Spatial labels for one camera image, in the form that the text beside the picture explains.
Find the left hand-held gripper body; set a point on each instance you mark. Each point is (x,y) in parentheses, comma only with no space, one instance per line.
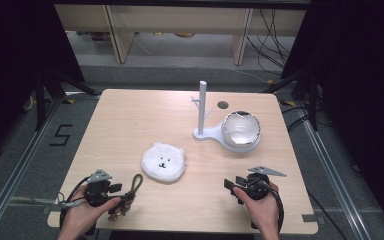
(97,193)

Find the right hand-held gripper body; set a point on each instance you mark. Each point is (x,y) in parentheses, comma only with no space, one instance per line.
(256,187)

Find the person's right hand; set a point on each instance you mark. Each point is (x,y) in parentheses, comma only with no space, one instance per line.
(260,210)

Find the person's left hand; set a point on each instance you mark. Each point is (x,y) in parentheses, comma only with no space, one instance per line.
(84,216)

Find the white plush bear pouch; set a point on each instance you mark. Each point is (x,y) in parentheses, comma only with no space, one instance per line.
(163,162)

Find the white hook stand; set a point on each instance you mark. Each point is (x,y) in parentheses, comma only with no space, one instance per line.
(210,130)

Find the black metal stand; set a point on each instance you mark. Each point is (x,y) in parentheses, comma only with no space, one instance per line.
(46,96)
(306,93)

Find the black curtain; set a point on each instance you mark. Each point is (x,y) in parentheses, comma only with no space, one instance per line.
(16,66)
(360,83)

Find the light wooden shelf unit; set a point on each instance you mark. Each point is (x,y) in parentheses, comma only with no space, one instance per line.
(180,23)

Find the metal floor rail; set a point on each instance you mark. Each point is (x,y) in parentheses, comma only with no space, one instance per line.
(333,173)
(16,173)

